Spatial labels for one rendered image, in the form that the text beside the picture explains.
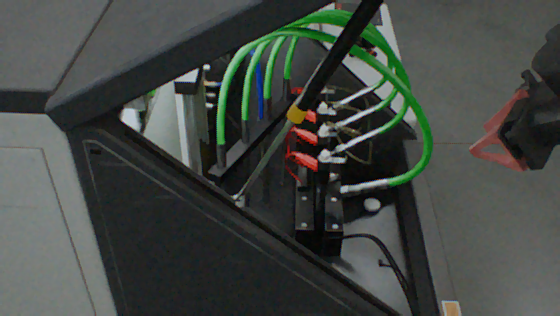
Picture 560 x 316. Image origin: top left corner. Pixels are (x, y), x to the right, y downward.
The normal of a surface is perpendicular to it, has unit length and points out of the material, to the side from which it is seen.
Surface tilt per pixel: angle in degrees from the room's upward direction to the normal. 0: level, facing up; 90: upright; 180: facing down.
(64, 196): 90
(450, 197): 0
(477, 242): 0
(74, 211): 90
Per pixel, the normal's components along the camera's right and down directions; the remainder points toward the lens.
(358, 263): 0.01, -0.76
